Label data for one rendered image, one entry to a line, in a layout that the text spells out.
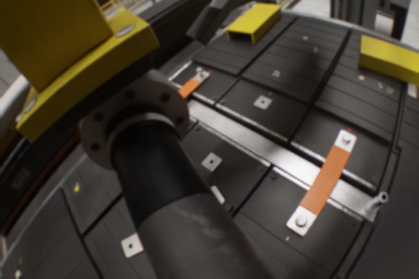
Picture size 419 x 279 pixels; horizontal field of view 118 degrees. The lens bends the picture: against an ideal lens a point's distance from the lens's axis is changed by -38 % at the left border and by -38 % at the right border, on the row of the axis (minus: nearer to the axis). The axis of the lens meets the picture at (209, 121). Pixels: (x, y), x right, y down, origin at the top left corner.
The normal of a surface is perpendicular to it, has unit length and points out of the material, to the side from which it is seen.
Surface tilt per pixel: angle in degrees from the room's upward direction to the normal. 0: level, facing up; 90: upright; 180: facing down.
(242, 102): 0
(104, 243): 0
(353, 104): 0
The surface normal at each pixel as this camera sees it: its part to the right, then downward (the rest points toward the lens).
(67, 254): -0.28, -0.60
